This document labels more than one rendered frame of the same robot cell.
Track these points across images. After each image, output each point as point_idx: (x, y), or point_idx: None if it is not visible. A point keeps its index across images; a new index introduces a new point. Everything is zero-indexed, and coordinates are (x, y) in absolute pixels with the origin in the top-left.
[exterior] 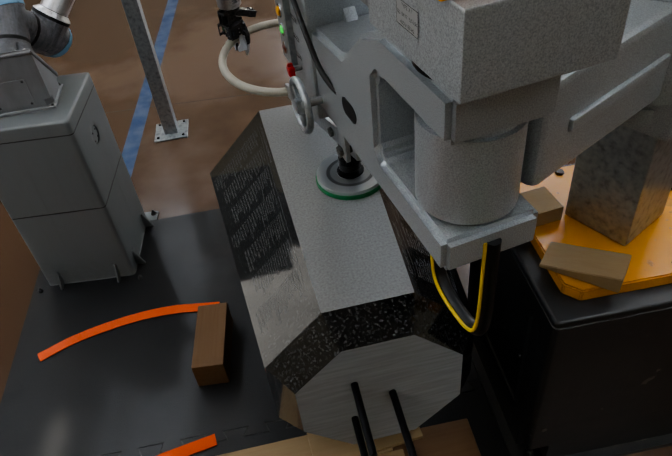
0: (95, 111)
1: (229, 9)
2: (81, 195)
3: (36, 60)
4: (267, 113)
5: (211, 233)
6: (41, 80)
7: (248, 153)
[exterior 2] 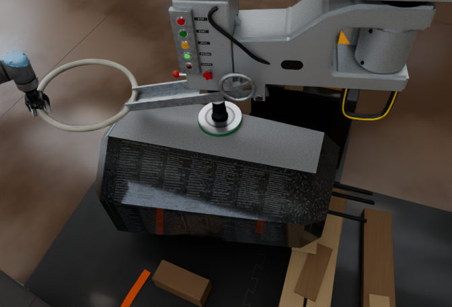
0: None
1: (35, 87)
2: (18, 305)
3: None
4: (116, 132)
5: (77, 250)
6: None
7: (133, 161)
